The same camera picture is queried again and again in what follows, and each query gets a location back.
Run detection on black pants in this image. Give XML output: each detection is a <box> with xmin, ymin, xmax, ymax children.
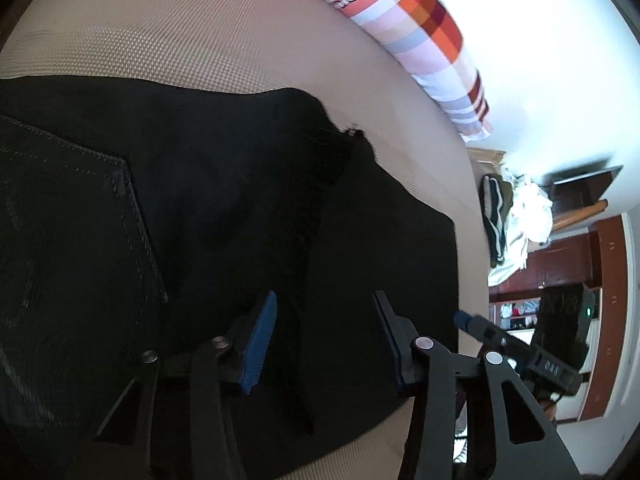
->
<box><xmin>0</xmin><ymin>74</ymin><xmax>461</xmax><ymax>480</ymax></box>

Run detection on dark red cabinet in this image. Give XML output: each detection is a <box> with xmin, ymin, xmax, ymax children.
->
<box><xmin>489</xmin><ymin>230</ymin><xmax>607</xmax><ymax>303</ymax></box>

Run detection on wooden rail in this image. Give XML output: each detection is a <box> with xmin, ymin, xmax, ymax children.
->
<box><xmin>549</xmin><ymin>199</ymin><xmax>609</xmax><ymax>233</ymax></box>

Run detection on beige bed cover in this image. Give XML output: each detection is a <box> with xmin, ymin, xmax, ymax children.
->
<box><xmin>0</xmin><ymin>0</ymin><xmax>493</xmax><ymax>480</ymax></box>

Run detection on brown wooden cabinet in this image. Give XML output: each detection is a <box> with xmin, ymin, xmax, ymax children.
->
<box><xmin>580</xmin><ymin>214</ymin><xmax>632</xmax><ymax>422</ymax></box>

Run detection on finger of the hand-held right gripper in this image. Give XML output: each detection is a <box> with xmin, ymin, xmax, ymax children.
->
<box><xmin>452</xmin><ymin>309</ymin><xmax>533</xmax><ymax>369</ymax></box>

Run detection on white crumpled cloth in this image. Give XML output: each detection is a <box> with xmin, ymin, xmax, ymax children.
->
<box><xmin>487</xmin><ymin>167</ymin><xmax>555</xmax><ymax>288</ymax></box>

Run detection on dark striped garment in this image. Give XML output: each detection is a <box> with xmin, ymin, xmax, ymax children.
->
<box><xmin>478</xmin><ymin>173</ymin><xmax>514</xmax><ymax>269</ymax></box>

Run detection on pink plaid pillow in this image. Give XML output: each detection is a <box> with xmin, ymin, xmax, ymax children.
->
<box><xmin>260</xmin><ymin>0</ymin><xmax>495</xmax><ymax>143</ymax></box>

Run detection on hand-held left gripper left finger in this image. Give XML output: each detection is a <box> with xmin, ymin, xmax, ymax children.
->
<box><xmin>75</xmin><ymin>290</ymin><xmax>279</xmax><ymax>480</ymax></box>

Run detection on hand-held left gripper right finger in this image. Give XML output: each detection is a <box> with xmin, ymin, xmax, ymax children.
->
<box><xmin>372</xmin><ymin>289</ymin><xmax>581</xmax><ymax>480</ymax></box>

